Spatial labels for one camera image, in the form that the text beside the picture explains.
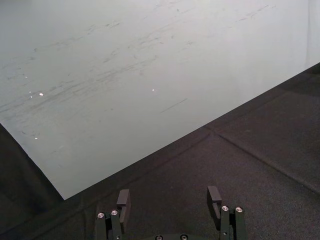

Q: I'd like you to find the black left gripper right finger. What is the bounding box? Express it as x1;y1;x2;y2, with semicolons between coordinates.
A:
206;186;247;240

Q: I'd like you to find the black table cloth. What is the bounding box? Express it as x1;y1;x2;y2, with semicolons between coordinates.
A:
0;61;320;240

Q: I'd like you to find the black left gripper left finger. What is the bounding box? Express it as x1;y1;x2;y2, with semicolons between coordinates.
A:
96;189;132;240

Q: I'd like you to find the plain pale wall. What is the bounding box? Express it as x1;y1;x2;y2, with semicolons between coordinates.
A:
0;0;320;201

